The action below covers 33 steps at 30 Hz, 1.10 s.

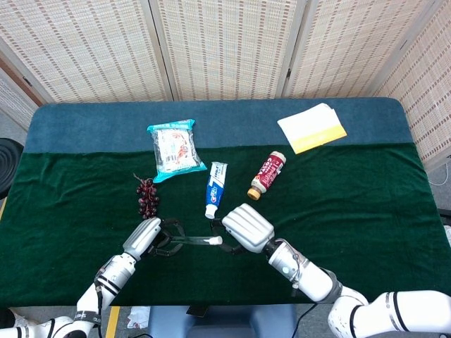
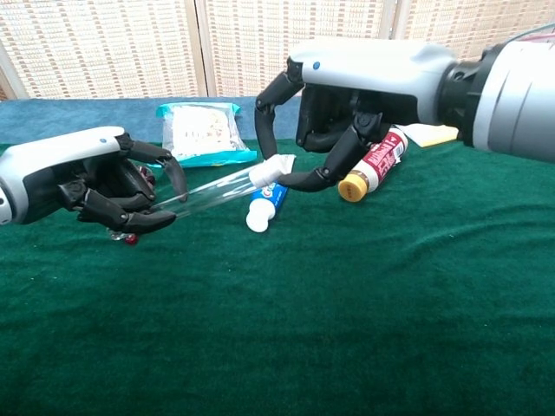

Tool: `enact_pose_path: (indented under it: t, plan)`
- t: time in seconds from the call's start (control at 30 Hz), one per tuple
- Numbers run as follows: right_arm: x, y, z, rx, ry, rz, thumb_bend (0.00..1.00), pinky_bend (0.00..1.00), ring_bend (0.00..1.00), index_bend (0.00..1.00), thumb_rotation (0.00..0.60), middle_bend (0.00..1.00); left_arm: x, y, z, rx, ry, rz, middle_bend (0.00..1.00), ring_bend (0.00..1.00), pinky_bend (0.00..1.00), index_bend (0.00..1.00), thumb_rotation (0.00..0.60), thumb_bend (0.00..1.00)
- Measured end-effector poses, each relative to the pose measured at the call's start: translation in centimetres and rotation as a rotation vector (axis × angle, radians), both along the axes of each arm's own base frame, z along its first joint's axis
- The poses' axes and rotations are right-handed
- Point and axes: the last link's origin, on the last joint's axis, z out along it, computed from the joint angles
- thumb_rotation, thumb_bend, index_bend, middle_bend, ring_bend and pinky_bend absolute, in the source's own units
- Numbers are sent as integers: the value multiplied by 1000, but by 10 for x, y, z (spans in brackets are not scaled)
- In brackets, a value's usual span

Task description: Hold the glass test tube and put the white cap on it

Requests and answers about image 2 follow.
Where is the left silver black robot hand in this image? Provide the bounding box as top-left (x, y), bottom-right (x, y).
top-left (0, 125), bottom-right (190, 236)

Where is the transparent glass test tube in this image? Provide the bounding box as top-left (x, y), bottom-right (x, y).
top-left (107, 166), bottom-right (266, 243)

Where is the green velvet cloth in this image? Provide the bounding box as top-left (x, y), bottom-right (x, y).
top-left (0, 137), bottom-right (555, 416)

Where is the small white bottle cap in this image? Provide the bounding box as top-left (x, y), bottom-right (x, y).
top-left (249, 160), bottom-right (285, 188)

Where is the woven bamboo screen panel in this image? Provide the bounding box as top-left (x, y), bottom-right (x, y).
top-left (0, 0), bottom-right (206, 101)
top-left (392, 0), bottom-right (555, 62)
top-left (194, 0), bottom-right (398, 99)

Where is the blue white toothpaste tube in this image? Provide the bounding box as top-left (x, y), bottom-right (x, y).
top-left (245, 153), bottom-right (298, 234)

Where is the dark red grape bunch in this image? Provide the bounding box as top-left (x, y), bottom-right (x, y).
top-left (124, 164), bottom-right (158, 247)

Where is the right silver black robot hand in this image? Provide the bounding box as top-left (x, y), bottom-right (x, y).
top-left (254, 39), bottom-right (460, 193)

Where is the red label bottle yellow cap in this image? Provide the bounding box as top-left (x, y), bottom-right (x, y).
top-left (337, 125), bottom-right (411, 204)

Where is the blue table cover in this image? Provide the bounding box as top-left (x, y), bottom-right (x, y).
top-left (0, 95), bottom-right (304, 147)

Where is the white yellow paper stack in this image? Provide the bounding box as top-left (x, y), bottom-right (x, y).
top-left (402, 123), bottom-right (460, 149)

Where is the teal clear snack packet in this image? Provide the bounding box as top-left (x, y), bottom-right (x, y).
top-left (155, 101), bottom-right (258, 169)

